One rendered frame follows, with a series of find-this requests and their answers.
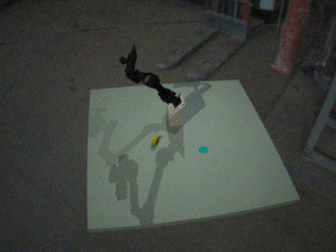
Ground cyan circle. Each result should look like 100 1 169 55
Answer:
199 147 208 153

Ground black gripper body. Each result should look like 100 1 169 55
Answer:
127 54 137 68

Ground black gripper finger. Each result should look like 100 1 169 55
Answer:
129 46 137 55

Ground yellow cylinder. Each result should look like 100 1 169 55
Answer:
151 136 159 146

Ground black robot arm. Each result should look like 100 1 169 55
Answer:
120 57 182 108

